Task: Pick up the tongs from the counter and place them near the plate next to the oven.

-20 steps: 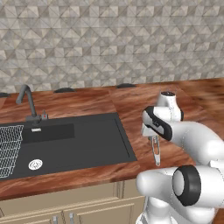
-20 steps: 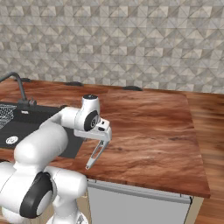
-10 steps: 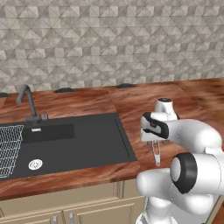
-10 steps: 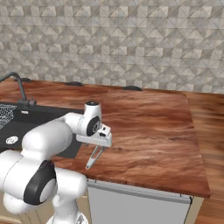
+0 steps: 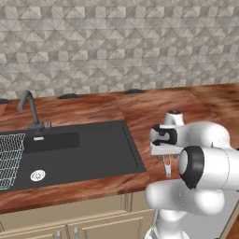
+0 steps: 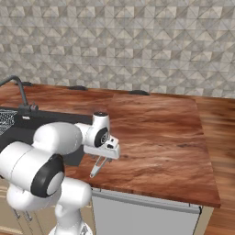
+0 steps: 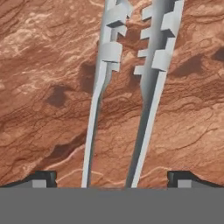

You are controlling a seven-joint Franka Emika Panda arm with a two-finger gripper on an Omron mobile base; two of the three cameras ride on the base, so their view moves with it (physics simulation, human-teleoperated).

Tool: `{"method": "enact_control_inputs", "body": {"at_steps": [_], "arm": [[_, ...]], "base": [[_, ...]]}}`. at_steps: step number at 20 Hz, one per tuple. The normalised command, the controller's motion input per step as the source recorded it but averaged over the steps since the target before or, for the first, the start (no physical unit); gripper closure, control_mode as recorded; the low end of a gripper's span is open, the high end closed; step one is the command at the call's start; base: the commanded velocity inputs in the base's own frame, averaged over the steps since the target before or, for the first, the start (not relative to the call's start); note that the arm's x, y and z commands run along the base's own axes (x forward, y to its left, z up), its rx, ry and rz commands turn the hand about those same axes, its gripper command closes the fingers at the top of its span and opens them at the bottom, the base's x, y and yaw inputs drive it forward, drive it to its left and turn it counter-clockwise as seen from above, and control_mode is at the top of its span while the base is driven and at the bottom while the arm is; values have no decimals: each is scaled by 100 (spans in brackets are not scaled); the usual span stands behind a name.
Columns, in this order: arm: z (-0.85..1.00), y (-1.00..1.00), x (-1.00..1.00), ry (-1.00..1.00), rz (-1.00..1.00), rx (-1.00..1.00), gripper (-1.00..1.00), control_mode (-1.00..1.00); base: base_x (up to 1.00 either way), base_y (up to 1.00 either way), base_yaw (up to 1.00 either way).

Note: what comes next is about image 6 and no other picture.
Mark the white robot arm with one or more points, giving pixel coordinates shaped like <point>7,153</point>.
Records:
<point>52,143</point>

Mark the beige counter side panel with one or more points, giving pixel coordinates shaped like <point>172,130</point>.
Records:
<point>205,220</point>

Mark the black sink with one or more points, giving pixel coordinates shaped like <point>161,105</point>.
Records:
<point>46,117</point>

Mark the dark grey tap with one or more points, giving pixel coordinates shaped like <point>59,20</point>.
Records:
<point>22,88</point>

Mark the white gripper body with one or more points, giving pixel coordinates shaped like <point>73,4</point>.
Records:
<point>102,151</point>

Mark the black rounded stool top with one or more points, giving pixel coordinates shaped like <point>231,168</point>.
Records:
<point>139,92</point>
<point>77,87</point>
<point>27,83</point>

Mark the beige cupboard door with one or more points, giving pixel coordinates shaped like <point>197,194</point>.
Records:
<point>6,214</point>

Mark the grey dishwasher door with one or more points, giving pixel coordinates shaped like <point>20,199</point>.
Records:
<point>140,218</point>

